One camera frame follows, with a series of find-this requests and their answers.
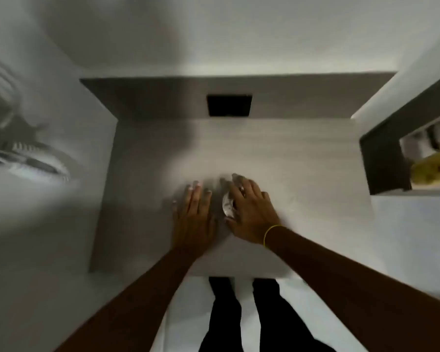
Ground yellow wrist band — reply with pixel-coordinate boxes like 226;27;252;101
262;224;285;249

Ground yellow bottle with orange cap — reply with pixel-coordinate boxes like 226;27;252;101
410;148;440;186

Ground person's right forearm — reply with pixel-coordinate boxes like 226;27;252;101
265;226;440;352

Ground person's right hand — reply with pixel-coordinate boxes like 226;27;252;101
224;174;282;247

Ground grey cabinet side panel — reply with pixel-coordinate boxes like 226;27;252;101
359;68;440;197

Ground person's left forearm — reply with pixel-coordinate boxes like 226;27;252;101
54;248;207;352

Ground person's black trousers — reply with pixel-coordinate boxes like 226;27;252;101
198;276;336;352

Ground person's left hand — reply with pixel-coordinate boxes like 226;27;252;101
171;180;218;259

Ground white wire rack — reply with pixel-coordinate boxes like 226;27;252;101
0;51;72;184

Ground shiny steel bowl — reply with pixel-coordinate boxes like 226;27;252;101
221;191;239;220

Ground black rectangular socket plate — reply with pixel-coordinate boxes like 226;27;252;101
206;94;253;118

